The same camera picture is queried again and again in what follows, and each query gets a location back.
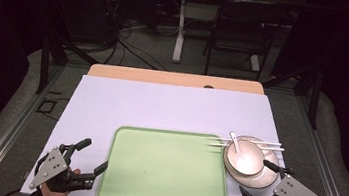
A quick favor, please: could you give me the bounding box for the white desk leg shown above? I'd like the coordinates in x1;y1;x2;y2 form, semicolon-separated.
247;53;263;73
170;0;190;64

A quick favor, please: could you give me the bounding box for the white chopstick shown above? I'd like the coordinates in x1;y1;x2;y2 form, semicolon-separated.
208;139;286;156
206;133;283;149

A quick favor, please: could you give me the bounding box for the green plastic tray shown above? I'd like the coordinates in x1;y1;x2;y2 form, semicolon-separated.
95;121;237;196

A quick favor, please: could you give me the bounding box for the bundle of black floor cables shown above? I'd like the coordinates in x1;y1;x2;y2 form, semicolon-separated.
97;12;175;73

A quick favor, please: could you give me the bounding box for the white bowl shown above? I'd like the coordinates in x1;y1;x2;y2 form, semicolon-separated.
223;137;269;178

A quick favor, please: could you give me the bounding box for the wooden table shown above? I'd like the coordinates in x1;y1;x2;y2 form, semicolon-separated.
87;60;267;98

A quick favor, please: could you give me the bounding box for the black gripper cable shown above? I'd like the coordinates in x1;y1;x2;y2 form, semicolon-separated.
0;149;53;196

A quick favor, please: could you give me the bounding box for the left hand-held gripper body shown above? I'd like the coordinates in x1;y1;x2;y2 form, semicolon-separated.
28;139;101;196

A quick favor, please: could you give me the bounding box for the black metal frame stand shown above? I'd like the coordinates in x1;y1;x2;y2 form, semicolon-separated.
257;55;328;131
34;29;102;102

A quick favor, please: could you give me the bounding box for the white spoon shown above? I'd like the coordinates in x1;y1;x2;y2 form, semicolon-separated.
225;130;251;162

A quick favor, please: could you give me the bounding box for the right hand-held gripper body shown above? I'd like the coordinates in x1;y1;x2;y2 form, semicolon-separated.
250;164;332;196

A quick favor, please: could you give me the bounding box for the white table cover board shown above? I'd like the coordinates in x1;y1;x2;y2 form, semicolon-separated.
20;66;298;196

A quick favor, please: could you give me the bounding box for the black metal chair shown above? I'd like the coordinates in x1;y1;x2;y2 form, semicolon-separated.
200;0;293;86

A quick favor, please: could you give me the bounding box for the metal floor rail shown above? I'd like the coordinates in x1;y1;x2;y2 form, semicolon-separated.
0;55;68;196
284;92;349;196

